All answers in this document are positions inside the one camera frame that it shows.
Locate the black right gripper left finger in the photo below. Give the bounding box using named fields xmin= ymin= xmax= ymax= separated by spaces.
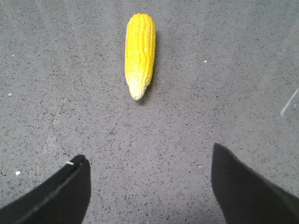
xmin=0 ymin=155 xmax=91 ymax=224

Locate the yellow corn cob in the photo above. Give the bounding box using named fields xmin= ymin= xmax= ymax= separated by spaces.
xmin=125 ymin=13 xmax=156 ymax=101

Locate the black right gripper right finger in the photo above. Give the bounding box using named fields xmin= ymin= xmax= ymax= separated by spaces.
xmin=211 ymin=143 xmax=299 ymax=224

